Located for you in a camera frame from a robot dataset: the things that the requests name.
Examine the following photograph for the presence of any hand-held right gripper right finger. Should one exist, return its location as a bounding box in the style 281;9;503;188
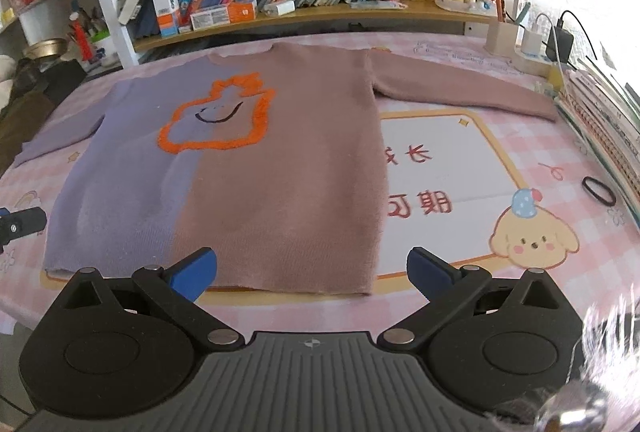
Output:
376;247;572;351

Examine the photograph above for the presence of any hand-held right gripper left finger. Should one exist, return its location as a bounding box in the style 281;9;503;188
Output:
54;247;246;351

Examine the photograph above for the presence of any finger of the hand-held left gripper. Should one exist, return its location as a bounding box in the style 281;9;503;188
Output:
0;206;49;254

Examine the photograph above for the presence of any purple and pink sweater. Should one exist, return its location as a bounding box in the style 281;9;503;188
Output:
11;43;558;297

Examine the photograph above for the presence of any brown cloth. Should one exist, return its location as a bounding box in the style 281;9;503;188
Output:
0;88;57;175

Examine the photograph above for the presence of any pink checkered printed table mat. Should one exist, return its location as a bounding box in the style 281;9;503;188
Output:
0;32;640;348

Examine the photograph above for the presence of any black box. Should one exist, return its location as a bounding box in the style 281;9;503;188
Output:
14;59;87;109

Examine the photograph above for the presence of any white cloth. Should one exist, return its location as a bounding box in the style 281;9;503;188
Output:
0;55;17;99

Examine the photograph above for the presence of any gold round tin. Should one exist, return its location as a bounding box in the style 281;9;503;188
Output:
23;38;69;61

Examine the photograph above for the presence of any clear plastic wrap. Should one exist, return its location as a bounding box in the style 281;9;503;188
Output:
532;294;640;432

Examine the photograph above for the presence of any red tassel ornament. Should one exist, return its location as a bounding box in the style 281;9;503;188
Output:
69;13;95;63

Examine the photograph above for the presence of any white jar with green lid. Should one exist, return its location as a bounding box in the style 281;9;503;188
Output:
90;30;120;67

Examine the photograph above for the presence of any white power strip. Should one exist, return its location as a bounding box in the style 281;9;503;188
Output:
514;47;567;79

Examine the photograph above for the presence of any stack of notebooks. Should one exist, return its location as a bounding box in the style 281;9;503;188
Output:
554;54;640;210

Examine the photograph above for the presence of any cream pen holder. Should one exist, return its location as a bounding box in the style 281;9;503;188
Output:
486;19;527;59

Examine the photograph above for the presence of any white plug adapter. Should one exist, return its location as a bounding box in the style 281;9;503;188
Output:
521;12;557;57

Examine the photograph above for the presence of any tall white and orange box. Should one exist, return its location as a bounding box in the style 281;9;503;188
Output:
149;0;182;38

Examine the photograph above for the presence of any flat white and orange box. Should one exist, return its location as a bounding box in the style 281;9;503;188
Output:
190;0;259;31

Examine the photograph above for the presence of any black power adapter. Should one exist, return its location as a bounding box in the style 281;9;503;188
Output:
545;26;576;63

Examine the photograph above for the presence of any black hair tie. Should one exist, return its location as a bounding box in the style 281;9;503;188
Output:
581;176;617;207

